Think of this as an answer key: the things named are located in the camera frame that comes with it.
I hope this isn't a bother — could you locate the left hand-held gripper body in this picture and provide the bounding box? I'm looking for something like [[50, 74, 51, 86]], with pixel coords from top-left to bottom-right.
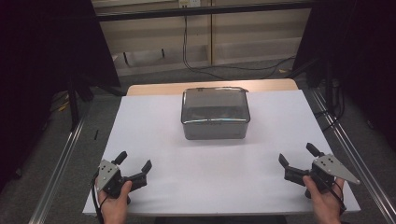
[[95, 159, 126, 199]]

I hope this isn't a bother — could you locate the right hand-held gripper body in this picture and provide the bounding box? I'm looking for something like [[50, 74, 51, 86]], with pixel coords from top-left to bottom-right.
[[309, 154, 361, 194]]

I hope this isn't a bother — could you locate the clear plastic box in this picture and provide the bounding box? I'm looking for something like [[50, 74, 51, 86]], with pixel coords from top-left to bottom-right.
[[181, 119, 250, 141]]

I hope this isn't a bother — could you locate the clear plastic box lid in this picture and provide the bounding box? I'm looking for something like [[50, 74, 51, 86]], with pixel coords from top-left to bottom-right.
[[180, 86, 251, 125]]

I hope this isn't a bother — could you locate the person's left hand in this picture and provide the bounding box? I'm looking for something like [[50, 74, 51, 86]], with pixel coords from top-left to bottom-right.
[[98, 180, 134, 224]]

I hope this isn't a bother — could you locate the person's right hand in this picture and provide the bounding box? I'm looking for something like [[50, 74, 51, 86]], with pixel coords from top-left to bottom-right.
[[303, 175, 346, 224]]

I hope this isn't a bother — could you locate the black metal stand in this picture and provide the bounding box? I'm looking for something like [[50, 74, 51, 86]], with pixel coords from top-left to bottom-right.
[[66, 73, 95, 133]]

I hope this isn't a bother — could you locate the white table mat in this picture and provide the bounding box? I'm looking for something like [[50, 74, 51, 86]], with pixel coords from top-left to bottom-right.
[[82, 90, 361, 217]]

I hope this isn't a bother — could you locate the wooden table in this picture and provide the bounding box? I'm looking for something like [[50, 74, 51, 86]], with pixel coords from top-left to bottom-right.
[[126, 77, 299, 97]]

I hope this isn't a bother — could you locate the dark curtain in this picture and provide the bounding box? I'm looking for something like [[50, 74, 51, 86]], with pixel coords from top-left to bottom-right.
[[0, 0, 121, 194], [291, 0, 396, 152]]

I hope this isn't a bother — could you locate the black horizontal bar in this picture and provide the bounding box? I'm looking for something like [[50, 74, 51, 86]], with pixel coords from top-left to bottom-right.
[[95, 1, 313, 22]]

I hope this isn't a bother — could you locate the white power outlet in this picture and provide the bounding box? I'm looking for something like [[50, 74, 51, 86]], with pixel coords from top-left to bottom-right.
[[178, 0, 202, 9]]

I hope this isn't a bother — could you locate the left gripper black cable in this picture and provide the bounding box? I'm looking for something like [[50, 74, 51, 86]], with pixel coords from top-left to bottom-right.
[[91, 175, 108, 224]]

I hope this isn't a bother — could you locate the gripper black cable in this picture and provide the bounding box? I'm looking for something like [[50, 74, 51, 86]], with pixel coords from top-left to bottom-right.
[[91, 175, 108, 224], [311, 174, 347, 217]]

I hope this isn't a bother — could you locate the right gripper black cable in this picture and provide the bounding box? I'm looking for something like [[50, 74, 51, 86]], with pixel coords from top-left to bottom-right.
[[311, 174, 347, 217]]

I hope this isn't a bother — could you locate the metal floor rail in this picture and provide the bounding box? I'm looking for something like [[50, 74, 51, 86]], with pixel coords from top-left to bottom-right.
[[28, 119, 87, 224], [310, 88, 396, 224]]

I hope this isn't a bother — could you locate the bundle of black floor cables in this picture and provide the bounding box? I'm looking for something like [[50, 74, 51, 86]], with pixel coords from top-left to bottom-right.
[[313, 77, 347, 133]]

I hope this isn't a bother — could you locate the black wall cable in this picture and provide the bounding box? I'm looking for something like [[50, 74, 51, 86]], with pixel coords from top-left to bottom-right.
[[181, 15, 297, 80]]

